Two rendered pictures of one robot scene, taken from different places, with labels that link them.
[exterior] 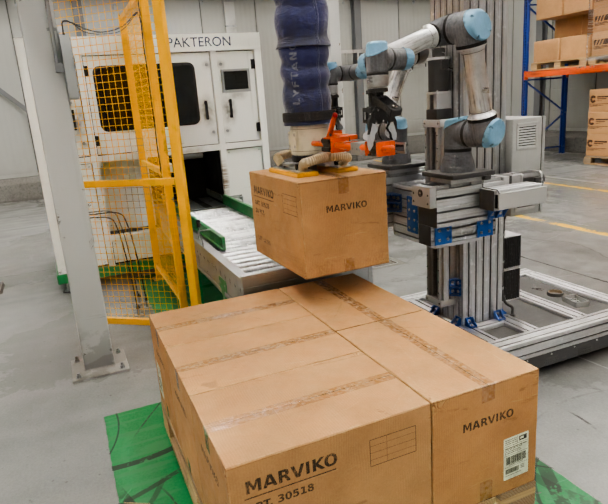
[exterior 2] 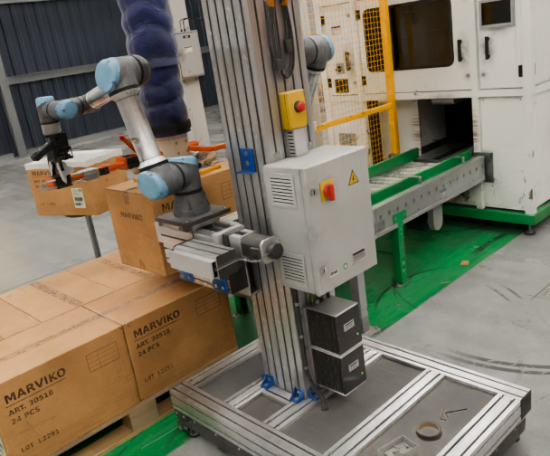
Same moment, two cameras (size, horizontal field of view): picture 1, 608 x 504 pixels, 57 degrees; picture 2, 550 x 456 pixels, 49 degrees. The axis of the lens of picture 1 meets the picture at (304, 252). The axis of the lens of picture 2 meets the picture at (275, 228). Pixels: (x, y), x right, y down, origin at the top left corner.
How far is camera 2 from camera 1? 3.64 m
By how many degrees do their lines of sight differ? 68
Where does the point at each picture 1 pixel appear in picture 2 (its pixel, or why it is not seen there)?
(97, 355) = not seen: hidden behind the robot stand
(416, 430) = not seen: outside the picture
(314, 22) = (132, 51)
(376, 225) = (151, 240)
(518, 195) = (184, 260)
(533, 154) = (295, 217)
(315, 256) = (122, 247)
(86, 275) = not seen: hidden behind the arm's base
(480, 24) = (101, 77)
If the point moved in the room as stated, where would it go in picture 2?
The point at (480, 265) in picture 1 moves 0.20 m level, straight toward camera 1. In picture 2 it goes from (272, 326) to (224, 333)
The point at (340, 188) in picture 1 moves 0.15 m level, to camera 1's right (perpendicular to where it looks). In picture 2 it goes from (125, 200) to (129, 206)
